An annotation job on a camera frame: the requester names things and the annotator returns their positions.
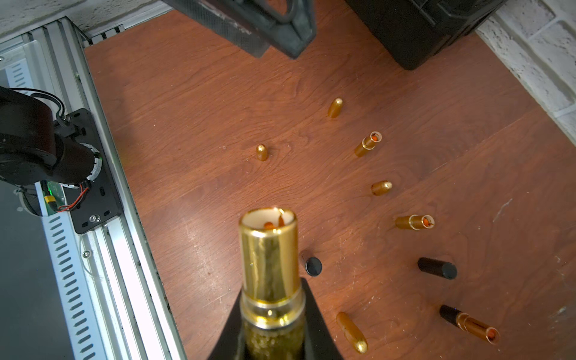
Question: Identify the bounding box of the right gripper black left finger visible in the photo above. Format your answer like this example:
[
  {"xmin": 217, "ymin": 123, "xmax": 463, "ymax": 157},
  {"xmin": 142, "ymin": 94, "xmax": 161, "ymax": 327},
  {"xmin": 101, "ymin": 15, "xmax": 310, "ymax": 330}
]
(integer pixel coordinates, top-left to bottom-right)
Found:
[{"xmin": 208, "ymin": 292, "xmax": 245, "ymax": 360}]

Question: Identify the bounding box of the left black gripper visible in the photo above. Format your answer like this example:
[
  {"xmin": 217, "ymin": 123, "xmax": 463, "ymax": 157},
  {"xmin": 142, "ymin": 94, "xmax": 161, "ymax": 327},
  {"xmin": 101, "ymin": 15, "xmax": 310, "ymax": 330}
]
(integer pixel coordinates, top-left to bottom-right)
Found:
[{"xmin": 164, "ymin": 0, "xmax": 317, "ymax": 59}]

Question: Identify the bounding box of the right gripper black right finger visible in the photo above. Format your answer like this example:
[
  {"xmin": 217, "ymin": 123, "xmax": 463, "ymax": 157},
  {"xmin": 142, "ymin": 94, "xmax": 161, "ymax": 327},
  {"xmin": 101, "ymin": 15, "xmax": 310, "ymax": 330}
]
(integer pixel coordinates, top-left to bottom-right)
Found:
[{"xmin": 301, "ymin": 277, "xmax": 344, "ymax": 360}]

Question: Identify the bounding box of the black lipstick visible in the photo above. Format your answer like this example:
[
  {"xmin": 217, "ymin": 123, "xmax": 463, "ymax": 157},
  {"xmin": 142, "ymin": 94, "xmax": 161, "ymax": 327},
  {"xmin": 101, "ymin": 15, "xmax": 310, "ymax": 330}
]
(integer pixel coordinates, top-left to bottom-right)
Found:
[
  {"xmin": 298, "ymin": 250, "xmax": 323, "ymax": 277},
  {"xmin": 439, "ymin": 304, "xmax": 500, "ymax": 345}
]

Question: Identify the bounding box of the black lipstick cap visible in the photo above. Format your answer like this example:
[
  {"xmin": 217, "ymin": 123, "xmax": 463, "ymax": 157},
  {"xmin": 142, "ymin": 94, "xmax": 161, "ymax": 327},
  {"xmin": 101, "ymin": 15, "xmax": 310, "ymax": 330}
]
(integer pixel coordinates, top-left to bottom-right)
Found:
[{"xmin": 417, "ymin": 257, "xmax": 458, "ymax": 280}]

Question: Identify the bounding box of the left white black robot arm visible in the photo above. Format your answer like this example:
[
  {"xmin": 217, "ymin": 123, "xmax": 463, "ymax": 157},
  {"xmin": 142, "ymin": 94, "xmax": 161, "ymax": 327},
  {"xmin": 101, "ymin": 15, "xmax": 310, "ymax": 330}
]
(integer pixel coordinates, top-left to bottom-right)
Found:
[{"xmin": 1, "ymin": 1, "xmax": 317, "ymax": 185}]

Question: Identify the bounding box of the black grey toolbox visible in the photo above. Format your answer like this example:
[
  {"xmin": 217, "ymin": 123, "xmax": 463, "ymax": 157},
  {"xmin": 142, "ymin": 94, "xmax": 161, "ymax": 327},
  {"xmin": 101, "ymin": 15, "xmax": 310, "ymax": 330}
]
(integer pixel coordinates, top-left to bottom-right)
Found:
[{"xmin": 347, "ymin": 0, "xmax": 506, "ymax": 71}]

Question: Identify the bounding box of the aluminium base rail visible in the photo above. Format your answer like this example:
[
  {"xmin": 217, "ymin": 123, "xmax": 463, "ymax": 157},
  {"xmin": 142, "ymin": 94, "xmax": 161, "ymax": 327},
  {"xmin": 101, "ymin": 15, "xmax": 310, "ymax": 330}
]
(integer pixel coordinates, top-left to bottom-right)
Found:
[{"xmin": 1, "ymin": 18, "xmax": 185, "ymax": 359}]

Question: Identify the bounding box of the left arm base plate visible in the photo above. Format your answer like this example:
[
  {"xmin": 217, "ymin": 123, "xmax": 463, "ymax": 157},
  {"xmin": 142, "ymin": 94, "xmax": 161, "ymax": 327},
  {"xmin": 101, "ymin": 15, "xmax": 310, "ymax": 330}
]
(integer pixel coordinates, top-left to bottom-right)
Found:
[{"xmin": 68, "ymin": 109, "xmax": 123, "ymax": 235}]

